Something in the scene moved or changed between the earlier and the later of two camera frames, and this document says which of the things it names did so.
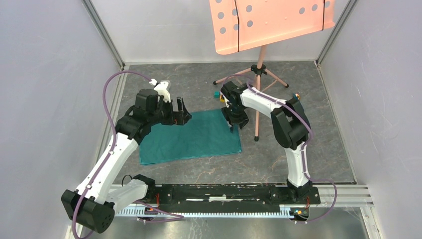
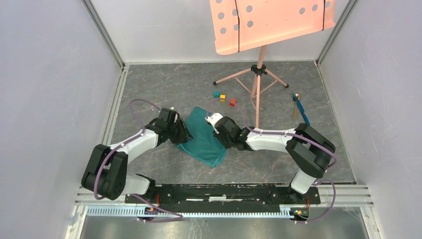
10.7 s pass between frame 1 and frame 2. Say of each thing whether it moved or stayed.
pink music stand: stayed
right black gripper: moved
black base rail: stayed
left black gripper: moved
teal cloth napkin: moved
